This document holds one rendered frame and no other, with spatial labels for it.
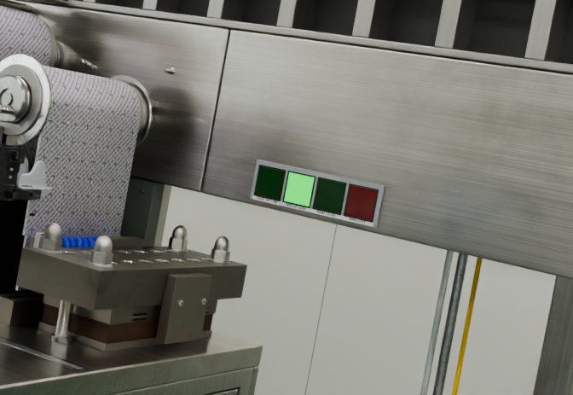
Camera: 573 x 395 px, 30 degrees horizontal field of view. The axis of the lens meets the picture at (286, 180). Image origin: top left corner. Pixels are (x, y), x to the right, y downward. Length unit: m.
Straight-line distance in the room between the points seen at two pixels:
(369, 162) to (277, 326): 2.86
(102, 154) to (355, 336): 2.68
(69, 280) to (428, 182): 0.58
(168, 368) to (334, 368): 2.80
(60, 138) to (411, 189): 0.57
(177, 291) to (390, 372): 2.69
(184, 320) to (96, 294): 0.21
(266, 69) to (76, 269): 0.51
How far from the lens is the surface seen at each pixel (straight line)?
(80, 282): 1.62
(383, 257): 4.33
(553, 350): 1.82
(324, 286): 4.46
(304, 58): 1.84
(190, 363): 1.74
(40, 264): 1.68
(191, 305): 1.77
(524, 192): 1.66
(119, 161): 1.89
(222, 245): 1.89
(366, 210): 1.76
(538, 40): 1.69
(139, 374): 1.64
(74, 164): 1.81
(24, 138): 1.76
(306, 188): 1.81
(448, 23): 1.74
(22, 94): 1.74
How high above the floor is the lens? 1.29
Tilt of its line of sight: 3 degrees down
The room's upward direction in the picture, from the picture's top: 10 degrees clockwise
